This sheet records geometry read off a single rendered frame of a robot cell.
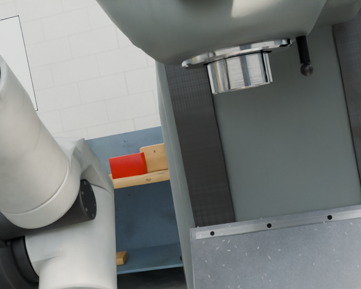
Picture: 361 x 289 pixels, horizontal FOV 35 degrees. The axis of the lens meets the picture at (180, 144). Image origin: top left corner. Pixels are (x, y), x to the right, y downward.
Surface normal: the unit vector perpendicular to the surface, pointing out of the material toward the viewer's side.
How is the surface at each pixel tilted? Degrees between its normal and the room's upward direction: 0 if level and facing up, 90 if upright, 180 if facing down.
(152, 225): 90
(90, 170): 140
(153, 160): 90
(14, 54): 90
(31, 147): 115
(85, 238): 56
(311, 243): 63
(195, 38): 149
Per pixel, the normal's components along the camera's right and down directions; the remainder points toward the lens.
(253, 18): 0.18, 0.72
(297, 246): -0.29, -0.36
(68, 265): -0.12, -0.59
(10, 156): 0.68, 0.59
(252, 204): -0.23, 0.10
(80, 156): 0.97, -0.22
